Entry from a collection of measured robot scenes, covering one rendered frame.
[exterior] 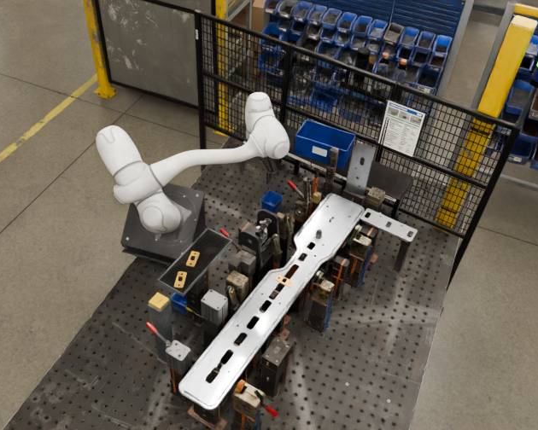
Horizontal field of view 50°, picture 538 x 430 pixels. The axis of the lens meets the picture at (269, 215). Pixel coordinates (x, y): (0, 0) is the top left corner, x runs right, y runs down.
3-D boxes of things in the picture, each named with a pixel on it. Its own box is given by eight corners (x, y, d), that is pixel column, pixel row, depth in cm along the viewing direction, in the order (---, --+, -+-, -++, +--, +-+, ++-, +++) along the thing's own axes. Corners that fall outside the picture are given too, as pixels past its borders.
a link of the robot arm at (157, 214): (161, 239, 302) (145, 240, 280) (144, 209, 304) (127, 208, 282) (187, 223, 300) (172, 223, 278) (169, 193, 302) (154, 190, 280)
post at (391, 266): (404, 278, 315) (416, 243, 294) (385, 269, 318) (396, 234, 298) (408, 270, 319) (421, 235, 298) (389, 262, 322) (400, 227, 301)
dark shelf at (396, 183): (398, 204, 311) (400, 200, 309) (257, 142, 341) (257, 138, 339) (413, 181, 325) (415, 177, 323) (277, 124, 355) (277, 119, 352)
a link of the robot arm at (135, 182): (158, 185, 224) (141, 156, 226) (119, 209, 225) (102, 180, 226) (166, 189, 237) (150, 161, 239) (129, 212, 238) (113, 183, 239)
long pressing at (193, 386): (218, 417, 225) (218, 415, 224) (172, 388, 233) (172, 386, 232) (366, 209, 309) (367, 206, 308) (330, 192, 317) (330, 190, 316)
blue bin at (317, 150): (343, 169, 324) (347, 151, 315) (293, 153, 332) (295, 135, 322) (352, 152, 335) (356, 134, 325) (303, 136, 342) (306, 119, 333)
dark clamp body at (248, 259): (248, 316, 293) (251, 270, 265) (227, 305, 297) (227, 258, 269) (260, 302, 299) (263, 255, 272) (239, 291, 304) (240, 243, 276)
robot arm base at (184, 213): (144, 230, 310) (140, 230, 304) (164, 194, 308) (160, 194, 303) (172, 247, 307) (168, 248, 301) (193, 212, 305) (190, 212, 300)
